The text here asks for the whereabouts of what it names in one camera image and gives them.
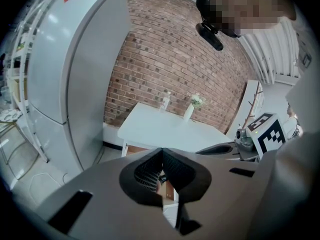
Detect black head camera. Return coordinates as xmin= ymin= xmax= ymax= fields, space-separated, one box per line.
xmin=195 ymin=20 xmax=224 ymax=52

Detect wire chair patterned cushion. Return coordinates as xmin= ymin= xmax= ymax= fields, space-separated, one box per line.
xmin=0 ymin=108 xmax=35 ymax=182

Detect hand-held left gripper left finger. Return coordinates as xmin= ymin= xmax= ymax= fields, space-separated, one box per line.
xmin=34 ymin=147 xmax=180 ymax=240

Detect white metal shelf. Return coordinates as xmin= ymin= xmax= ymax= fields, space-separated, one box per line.
xmin=4 ymin=0 xmax=50 ymax=164

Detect white desk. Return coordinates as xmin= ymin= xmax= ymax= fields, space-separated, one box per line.
xmin=117 ymin=102 xmax=236 ymax=157

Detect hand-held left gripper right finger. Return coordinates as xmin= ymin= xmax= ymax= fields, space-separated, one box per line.
xmin=162 ymin=147 xmax=276 ymax=240

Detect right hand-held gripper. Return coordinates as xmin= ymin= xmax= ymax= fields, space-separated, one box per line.
xmin=194 ymin=112 xmax=287 ymax=161

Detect wooden coat rack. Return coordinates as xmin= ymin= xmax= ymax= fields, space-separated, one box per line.
xmin=243 ymin=80 xmax=265 ymax=131

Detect white vase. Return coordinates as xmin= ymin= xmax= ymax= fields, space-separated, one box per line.
xmin=183 ymin=103 xmax=195 ymax=124

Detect person's head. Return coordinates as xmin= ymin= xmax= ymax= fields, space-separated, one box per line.
xmin=212 ymin=0 xmax=298 ymax=37

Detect person's white shirt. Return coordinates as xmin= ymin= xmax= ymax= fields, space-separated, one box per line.
xmin=254 ymin=8 xmax=320 ymax=240

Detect clear plastic bottle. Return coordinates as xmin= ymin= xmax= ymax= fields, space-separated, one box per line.
xmin=158 ymin=91 xmax=172 ymax=114

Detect grey refrigerator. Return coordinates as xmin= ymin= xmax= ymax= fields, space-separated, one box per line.
xmin=26 ymin=0 xmax=133 ymax=182

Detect white flowers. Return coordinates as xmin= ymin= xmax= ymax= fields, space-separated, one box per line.
xmin=189 ymin=92 xmax=207 ymax=110

